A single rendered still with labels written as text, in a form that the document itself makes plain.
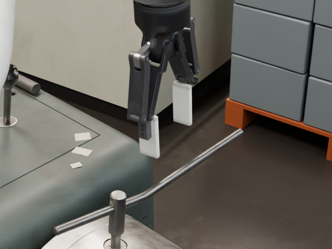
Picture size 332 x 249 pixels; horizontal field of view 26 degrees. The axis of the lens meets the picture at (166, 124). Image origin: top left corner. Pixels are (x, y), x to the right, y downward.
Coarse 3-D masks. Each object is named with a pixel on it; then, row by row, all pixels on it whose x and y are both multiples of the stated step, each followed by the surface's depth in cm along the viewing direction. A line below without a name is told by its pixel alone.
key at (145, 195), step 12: (240, 132) 109; (216, 144) 107; (228, 144) 108; (204, 156) 106; (180, 168) 104; (192, 168) 105; (168, 180) 102; (144, 192) 101; (156, 192) 101; (132, 204) 99; (84, 216) 94; (96, 216) 95; (60, 228) 92; (72, 228) 93
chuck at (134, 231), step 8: (128, 224) 107; (136, 224) 109; (96, 232) 103; (104, 232) 103; (128, 232) 105; (136, 232) 105; (144, 232) 106; (152, 232) 108; (80, 240) 102; (88, 240) 102; (96, 240) 102; (104, 240) 102; (128, 240) 102; (136, 240) 103; (144, 240) 103; (152, 240) 104; (160, 240) 106; (72, 248) 101; (80, 248) 101; (88, 248) 100; (96, 248) 100; (128, 248) 101; (136, 248) 101; (144, 248) 101; (152, 248) 102; (160, 248) 102; (168, 248) 104; (176, 248) 105
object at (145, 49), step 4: (144, 44) 94; (148, 44) 94; (140, 48) 94; (144, 48) 94; (148, 48) 94; (136, 52) 93; (140, 52) 93; (144, 52) 93; (148, 52) 94; (136, 56) 93; (136, 60) 93; (136, 64) 93
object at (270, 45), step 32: (256, 0) 321; (288, 0) 312; (320, 0) 302; (256, 32) 328; (288, 32) 318; (320, 32) 309; (256, 64) 336; (288, 64) 325; (320, 64) 316; (256, 96) 344; (288, 96) 334; (320, 96) 323; (320, 128) 331
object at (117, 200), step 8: (112, 192) 97; (120, 192) 97; (112, 200) 97; (120, 200) 96; (120, 208) 97; (112, 216) 98; (120, 216) 98; (112, 224) 98; (120, 224) 98; (112, 232) 99; (120, 232) 99; (112, 240) 100; (120, 240) 100; (112, 248) 101
